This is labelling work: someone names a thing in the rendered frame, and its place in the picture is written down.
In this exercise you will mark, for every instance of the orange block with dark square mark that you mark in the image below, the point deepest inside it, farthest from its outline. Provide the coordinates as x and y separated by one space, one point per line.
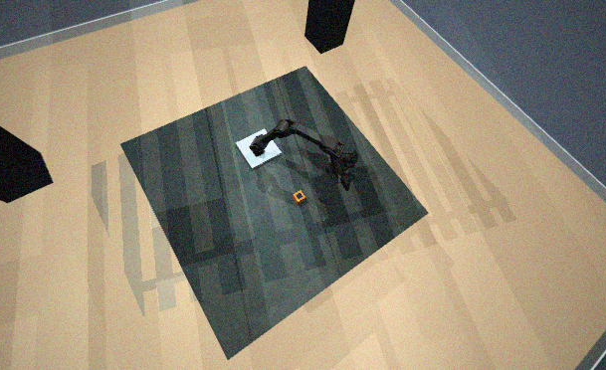
299 197

